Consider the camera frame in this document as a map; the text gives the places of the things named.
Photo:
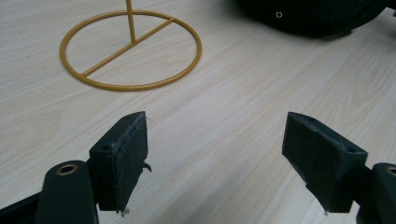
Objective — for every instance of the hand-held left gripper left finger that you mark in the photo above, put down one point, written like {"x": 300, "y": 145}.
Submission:
{"x": 121, "y": 161}

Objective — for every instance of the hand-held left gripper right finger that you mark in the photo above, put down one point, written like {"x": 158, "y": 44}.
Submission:
{"x": 323, "y": 161}

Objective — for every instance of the black cap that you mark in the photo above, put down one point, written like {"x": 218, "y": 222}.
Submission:
{"x": 311, "y": 17}

